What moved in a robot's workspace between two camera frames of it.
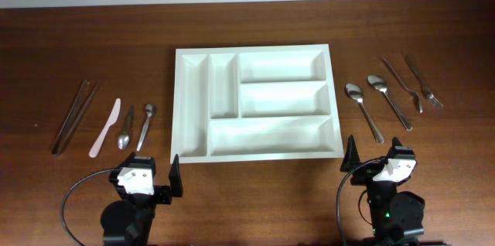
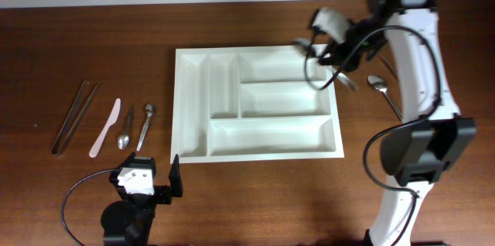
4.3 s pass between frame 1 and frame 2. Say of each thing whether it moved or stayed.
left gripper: stayed
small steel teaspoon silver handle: stayed
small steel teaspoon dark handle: stayed
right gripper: moved
